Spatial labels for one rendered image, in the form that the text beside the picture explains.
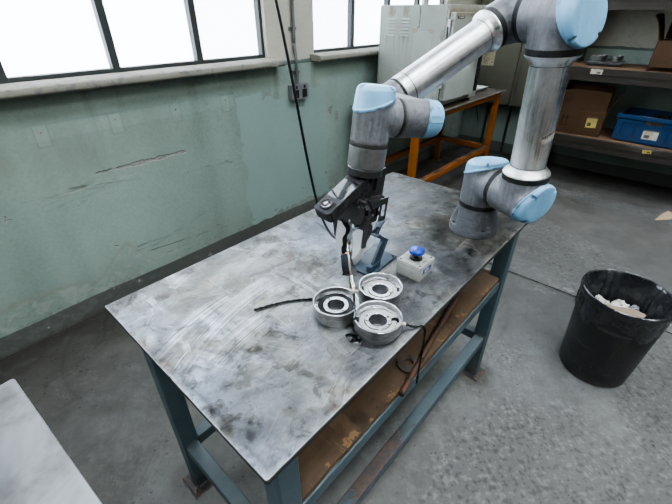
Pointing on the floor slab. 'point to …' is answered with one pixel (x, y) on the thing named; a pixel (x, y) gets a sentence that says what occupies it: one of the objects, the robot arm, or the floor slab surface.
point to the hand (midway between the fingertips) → (347, 257)
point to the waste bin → (613, 326)
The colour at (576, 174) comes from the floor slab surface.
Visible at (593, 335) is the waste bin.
